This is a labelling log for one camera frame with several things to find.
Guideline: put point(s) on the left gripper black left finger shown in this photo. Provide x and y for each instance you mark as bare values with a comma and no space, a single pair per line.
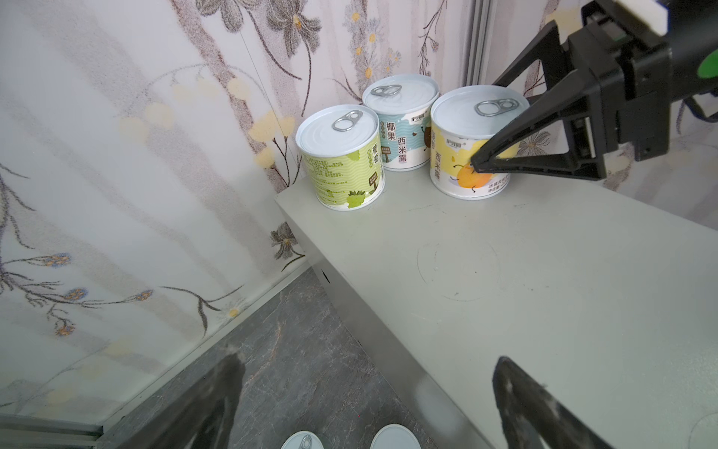
202,418

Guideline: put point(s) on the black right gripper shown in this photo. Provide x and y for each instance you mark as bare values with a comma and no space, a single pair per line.
643,58

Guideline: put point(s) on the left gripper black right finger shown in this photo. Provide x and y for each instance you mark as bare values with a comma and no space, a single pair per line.
531,415

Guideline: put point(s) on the yellow label can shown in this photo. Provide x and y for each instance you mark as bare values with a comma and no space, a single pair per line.
462,121

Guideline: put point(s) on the teal brown label can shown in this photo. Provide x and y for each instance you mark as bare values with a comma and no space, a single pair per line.
403,104

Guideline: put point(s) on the green label can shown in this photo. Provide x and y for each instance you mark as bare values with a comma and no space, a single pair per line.
341,153

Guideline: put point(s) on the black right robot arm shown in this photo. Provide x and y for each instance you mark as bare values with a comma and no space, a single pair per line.
612,81

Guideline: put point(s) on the grey metal counter cabinet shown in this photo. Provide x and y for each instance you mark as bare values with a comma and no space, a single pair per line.
608,303

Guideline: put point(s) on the can beside cabinet left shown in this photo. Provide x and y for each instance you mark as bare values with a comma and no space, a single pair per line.
395,436

